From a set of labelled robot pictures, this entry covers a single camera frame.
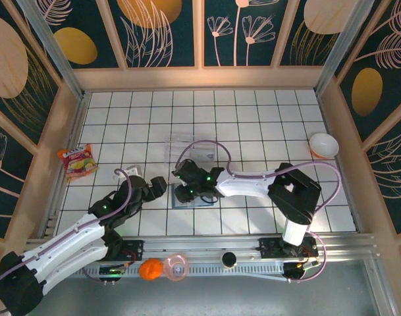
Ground white and orange bowl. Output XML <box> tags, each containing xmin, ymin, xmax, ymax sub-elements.
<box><xmin>309</xmin><ymin>132</ymin><xmax>339</xmax><ymax>160</ymax></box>

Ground aluminium frame post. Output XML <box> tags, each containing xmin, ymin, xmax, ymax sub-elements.
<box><xmin>313</xmin><ymin>0</ymin><xmax>375</xmax><ymax>96</ymax></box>
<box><xmin>17</xmin><ymin>0</ymin><xmax>86</xmax><ymax>99</ymax></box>

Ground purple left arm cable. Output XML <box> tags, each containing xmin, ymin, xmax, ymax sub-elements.
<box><xmin>0</xmin><ymin>168</ymin><xmax>134</xmax><ymax>316</ymax></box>

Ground clear acrylic card stand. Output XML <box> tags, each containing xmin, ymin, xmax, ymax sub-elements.
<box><xmin>163</xmin><ymin>132</ymin><xmax>218</xmax><ymax>165</ymax></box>

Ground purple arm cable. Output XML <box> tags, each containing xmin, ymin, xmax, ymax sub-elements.
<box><xmin>0</xmin><ymin>168</ymin><xmax>134</xmax><ymax>316</ymax></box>
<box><xmin>175</xmin><ymin>140</ymin><xmax>342</xmax><ymax>284</ymax></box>

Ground orange ball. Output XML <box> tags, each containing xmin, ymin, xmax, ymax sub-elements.
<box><xmin>138</xmin><ymin>258</ymin><xmax>164</xmax><ymax>281</ymax></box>

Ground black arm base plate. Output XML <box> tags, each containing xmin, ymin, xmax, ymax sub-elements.
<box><xmin>258</xmin><ymin>237</ymin><xmax>319</xmax><ymax>261</ymax></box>
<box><xmin>101</xmin><ymin>240</ymin><xmax>145</xmax><ymax>263</ymax></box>

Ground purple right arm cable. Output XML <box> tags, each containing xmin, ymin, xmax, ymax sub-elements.
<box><xmin>175</xmin><ymin>140</ymin><xmax>342</xmax><ymax>284</ymax></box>

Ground red snack packet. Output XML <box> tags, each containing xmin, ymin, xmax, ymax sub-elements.
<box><xmin>57</xmin><ymin>144</ymin><xmax>99</xmax><ymax>184</ymax></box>

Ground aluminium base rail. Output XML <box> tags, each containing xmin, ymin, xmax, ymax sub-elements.
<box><xmin>25</xmin><ymin>232</ymin><xmax>379</xmax><ymax>264</ymax></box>

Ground black and white cup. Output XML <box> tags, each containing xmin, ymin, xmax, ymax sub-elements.
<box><xmin>221</xmin><ymin>251</ymin><xmax>238</xmax><ymax>269</ymax></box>

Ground slotted cable duct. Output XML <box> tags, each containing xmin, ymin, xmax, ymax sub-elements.
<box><xmin>74</xmin><ymin>265</ymin><xmax>286</xmax><ymax>278</ymax></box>

